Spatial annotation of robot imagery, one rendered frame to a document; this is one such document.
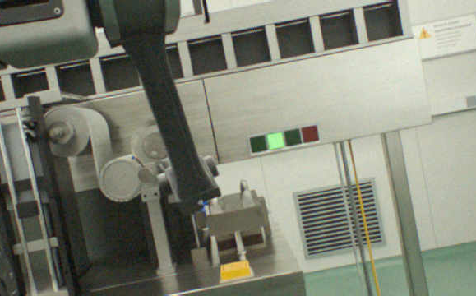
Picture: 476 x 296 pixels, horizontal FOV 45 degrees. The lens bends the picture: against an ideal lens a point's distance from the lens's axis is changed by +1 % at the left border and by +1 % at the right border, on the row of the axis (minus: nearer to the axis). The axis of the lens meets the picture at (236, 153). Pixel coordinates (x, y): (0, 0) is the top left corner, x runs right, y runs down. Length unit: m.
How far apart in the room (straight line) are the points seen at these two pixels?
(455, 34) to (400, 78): 2.61
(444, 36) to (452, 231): 1.46
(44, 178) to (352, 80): 1.05
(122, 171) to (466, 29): 3.45
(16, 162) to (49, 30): 1.10
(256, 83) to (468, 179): 2.94
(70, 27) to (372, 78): 1.57
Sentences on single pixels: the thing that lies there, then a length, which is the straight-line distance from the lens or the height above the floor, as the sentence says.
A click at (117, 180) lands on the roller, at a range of 1.68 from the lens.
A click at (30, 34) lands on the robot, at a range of 0.57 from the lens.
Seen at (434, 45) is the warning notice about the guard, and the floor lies 1.55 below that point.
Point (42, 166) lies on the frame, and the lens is 1.59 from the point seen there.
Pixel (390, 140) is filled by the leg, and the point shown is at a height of 1.10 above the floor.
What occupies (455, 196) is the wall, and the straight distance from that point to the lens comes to 4.66.
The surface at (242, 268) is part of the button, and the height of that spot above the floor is 0.92.
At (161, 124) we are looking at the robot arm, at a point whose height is 1.29.
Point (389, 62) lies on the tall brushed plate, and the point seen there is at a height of 1.37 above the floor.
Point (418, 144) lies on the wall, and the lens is 4.53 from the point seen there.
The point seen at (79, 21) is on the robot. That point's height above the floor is 1.39.
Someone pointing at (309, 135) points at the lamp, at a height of 1.18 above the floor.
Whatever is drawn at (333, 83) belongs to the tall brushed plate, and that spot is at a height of 1.34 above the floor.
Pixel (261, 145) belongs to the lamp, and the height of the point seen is 1.18.
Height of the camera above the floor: 1.27
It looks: 3 degrees down
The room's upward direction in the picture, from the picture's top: 11 degrees counter-clockwise
